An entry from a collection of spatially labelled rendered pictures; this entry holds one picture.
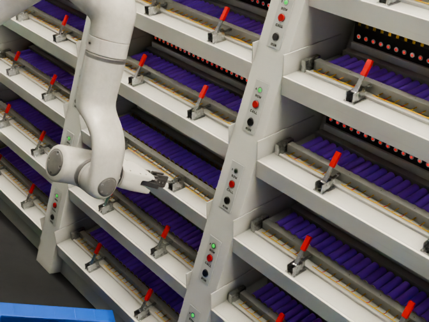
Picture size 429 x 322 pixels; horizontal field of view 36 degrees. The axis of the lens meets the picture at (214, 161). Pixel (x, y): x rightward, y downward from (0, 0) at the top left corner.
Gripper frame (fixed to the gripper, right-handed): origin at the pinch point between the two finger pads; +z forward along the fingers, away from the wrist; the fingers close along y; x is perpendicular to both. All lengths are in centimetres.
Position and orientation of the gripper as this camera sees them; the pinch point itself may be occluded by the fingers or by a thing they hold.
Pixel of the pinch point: (158, 179)
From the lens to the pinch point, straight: 167.8
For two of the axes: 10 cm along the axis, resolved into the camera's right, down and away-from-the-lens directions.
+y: 6.5, 4.0, -6.5
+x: 3.9, -9.1, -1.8
